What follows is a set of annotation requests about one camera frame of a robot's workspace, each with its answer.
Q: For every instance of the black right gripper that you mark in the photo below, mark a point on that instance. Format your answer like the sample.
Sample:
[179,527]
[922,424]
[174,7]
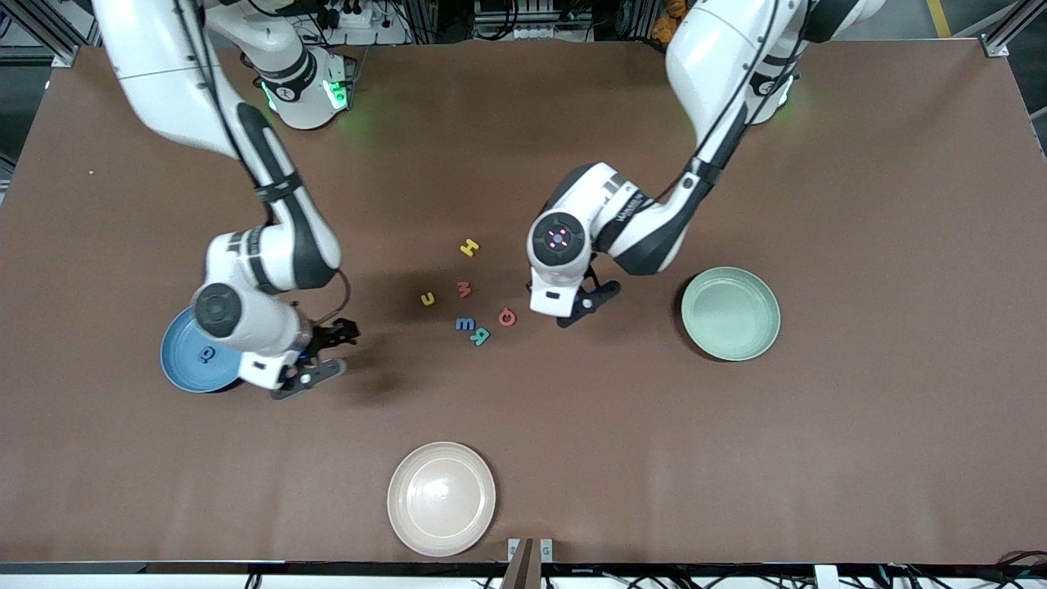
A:
[330,334]

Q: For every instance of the pink foam letter Q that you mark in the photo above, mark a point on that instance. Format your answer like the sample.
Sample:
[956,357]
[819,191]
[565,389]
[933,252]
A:
[501,319]

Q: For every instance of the blue foam letter m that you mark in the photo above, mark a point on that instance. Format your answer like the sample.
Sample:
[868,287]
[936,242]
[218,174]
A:
[465,320]

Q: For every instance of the red foam letter w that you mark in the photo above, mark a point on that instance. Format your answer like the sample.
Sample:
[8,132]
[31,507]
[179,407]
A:
[464,289]

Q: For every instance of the blue foam letter a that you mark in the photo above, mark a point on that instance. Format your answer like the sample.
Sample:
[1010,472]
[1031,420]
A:
[214,357]

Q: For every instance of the yellow foam letter H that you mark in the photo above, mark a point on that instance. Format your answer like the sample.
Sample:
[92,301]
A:
[469,248]

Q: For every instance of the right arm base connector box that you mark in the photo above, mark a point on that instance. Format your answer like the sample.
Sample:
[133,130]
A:
[342,86]

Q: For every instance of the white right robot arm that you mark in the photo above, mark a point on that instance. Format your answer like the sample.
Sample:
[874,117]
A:
[164,74]

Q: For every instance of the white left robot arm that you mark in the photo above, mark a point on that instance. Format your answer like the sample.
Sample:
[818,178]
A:
[720,57]

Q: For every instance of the teal foam letter R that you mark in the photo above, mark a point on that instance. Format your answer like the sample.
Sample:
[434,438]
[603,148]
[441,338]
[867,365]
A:
[479,339]

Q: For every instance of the green round plate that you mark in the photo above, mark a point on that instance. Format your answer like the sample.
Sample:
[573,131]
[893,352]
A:
[730,315]

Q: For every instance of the blue round plate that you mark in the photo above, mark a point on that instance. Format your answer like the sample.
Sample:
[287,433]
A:
[184,364]

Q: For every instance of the beige round plate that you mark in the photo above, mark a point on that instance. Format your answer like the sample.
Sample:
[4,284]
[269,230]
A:
[442,499]

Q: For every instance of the pile of orange items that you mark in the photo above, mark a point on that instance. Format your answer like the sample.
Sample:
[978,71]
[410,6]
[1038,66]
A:
[667,24]

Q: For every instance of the black equipment rack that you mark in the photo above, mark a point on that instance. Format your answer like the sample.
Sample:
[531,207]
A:
[532,16]

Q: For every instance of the white power strip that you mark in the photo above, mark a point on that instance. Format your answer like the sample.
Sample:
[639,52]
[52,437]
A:
[360,16]

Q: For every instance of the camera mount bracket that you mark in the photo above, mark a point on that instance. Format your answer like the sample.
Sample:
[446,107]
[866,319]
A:
[523,568]

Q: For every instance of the aluminium frame profile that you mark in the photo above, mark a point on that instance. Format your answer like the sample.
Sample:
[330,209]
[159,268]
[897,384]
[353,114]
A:
[45,29]
[1010,31]

